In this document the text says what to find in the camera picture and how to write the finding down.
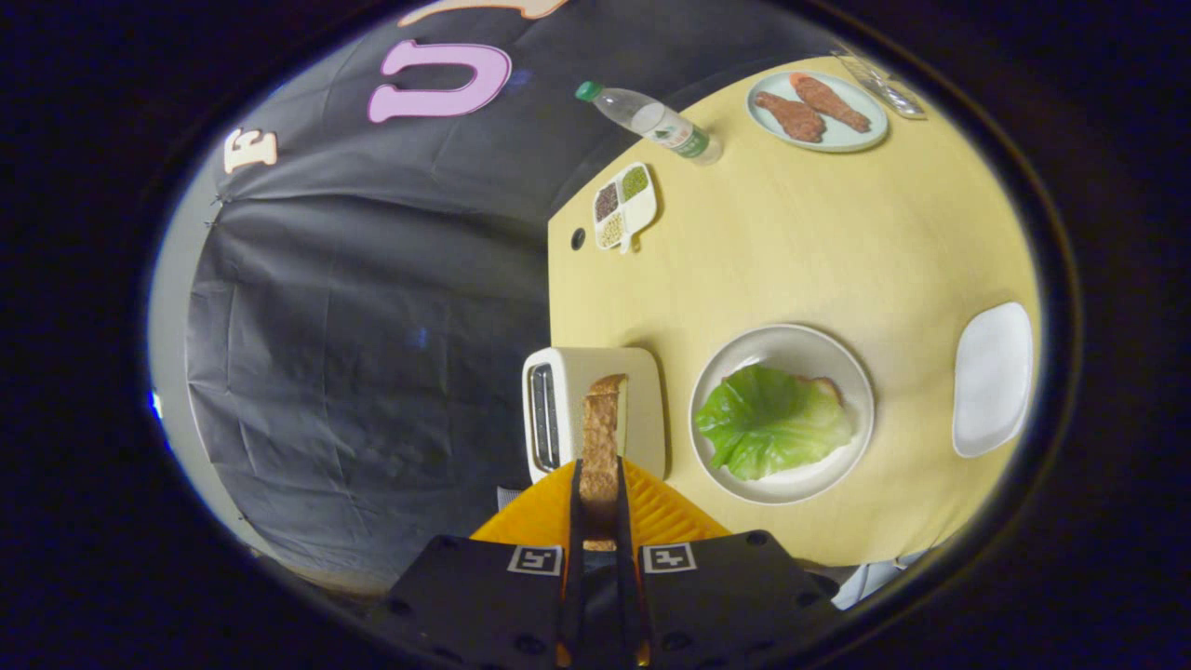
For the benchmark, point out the white square plate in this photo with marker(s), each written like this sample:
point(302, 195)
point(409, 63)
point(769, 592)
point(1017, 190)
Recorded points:
point(991, 381)

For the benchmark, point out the metal utensil holder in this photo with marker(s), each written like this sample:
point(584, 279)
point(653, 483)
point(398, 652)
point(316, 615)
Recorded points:
point(889, 88)

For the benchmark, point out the brown fried meat piece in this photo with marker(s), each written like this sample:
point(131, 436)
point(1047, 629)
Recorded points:
point(833, 102)
point(791, 116)

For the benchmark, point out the clear plastic water bottle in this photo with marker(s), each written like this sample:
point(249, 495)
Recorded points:
point(651, 119)

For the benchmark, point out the green lettuce leaf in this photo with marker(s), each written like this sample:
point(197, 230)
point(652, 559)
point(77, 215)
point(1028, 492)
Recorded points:
point(772, 423)

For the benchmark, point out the toasted bread slice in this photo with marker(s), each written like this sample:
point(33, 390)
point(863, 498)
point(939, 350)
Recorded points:
point(600, 447)

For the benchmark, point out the white divided dish of beans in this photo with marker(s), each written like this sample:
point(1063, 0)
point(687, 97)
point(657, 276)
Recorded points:
point(625, 200)

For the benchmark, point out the light green round plate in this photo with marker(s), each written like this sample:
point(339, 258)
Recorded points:
point(861, 140)

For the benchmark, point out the round beige plate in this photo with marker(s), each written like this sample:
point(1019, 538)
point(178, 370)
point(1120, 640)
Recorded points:
point(782, 340)

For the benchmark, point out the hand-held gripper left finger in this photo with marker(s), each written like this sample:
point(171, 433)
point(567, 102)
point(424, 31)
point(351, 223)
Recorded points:
point(569, 596)

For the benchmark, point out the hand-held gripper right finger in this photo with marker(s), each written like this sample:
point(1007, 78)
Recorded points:
point(635, 596)

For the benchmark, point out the white toaster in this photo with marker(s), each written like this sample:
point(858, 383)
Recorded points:
point(644, 409)

